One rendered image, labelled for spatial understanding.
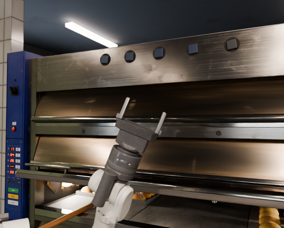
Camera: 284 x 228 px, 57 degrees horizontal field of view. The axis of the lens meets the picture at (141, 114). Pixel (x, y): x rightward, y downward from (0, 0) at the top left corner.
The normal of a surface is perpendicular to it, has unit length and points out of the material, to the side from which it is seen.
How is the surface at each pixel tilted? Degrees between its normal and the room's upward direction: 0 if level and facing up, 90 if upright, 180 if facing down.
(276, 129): 90
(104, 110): 70
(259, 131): 90
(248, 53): 90
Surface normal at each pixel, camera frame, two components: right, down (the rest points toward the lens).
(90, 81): -0.42, -0.04
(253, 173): -0.39, -0.37
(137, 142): -0.03, 0.09
